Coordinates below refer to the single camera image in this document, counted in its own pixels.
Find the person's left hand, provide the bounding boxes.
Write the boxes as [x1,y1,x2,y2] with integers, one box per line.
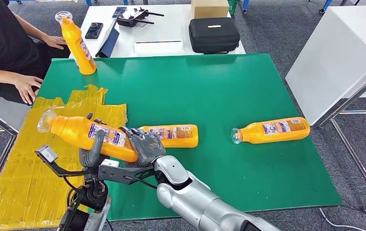
[41,34,67,50]

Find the white flat box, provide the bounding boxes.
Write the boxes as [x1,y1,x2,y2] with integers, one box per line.
[133,40,184,55]

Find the orange bottle with clear cap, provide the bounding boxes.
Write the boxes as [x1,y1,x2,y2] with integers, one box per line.
[231,117,311,145]
[137,124,199,149]
[54,11,97,76]
[37,108,139,163]

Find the white table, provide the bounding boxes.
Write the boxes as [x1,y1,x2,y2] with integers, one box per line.
[69,3,246,59]

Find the black antenna controller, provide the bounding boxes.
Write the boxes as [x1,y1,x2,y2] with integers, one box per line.
[116,7,165,28]

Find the person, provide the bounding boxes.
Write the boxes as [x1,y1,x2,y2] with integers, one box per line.
[0,0,72,106]

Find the yellow tape sheet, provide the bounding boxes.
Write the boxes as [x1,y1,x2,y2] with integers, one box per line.
[0,84,128,231]

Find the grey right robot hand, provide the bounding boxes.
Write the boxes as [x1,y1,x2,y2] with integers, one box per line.
[119,126,167,168]

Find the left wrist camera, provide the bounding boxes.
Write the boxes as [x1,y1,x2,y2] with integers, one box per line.
[34,145,101,178]

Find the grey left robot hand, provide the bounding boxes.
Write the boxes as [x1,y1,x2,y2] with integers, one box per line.
[78,113,107,168]

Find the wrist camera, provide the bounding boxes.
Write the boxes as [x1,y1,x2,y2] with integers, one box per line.
[98,159,158,186]
[34,145,101,178]

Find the cardboard box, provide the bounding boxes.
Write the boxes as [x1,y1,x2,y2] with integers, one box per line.
[191,0,230,19]

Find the white floor cable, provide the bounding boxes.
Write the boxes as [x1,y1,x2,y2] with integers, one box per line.
[319,207,366,231]

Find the black zip case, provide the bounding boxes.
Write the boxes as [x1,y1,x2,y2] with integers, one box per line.
[188,17,241,55]

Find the white cabinet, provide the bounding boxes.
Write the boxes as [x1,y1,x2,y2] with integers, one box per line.
[285,4,366,127]

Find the tablet in blue folio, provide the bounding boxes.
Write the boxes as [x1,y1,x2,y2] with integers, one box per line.
[95,17,120,59]

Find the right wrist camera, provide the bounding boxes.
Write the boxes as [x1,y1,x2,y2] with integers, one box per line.
[98,159,158,186]

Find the green plastic crate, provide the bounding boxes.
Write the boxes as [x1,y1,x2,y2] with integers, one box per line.
[227,0,238,16]

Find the person's right hand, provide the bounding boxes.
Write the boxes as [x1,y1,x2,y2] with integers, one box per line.
[13,75,43,106]

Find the black smartphone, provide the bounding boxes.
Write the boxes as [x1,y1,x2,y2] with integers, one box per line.
[84,22,104,40]

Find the blue phone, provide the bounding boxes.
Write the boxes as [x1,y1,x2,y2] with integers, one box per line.
[112,6,127,18]

